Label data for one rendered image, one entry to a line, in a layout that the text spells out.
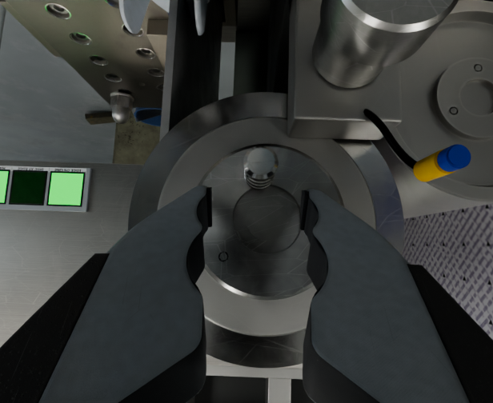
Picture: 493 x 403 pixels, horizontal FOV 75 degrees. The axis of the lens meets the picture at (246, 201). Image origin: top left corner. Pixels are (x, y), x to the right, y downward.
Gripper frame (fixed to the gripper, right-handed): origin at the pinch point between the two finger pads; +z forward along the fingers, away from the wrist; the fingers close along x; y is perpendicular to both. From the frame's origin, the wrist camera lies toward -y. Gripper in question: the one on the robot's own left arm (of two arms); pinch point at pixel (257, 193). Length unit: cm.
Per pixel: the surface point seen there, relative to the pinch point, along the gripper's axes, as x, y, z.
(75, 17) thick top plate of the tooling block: -19.5, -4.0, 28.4
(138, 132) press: -109, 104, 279
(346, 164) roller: 4.8, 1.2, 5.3
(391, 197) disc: 7.3, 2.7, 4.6
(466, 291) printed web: 18.1, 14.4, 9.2
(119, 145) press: -125, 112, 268
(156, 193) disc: -5.4, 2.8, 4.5
